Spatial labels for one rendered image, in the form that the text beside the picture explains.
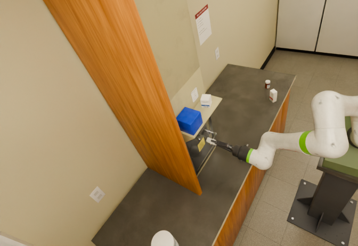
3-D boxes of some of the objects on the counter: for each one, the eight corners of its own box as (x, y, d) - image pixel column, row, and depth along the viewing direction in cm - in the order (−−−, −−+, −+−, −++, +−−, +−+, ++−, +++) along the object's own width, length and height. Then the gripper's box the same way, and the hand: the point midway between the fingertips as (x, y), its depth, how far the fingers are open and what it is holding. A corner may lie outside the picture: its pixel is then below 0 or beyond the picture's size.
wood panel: (147, 167, 181) (24, -29, 84) (149, 164, 182) (31, -32, 85) (200, 196, 155) (110, -41, 58) (202, 192, 156) (118, -44, 59)
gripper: (244, 149, 150) (212, 138, 163) (239, 143, 138) (206, 131, 151) (239, 160, 149) (208, 147, 161) (235, 154, 137) (201, 141, 149)
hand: (211, 141), depth 154 cm, fingers closed, pressing on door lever
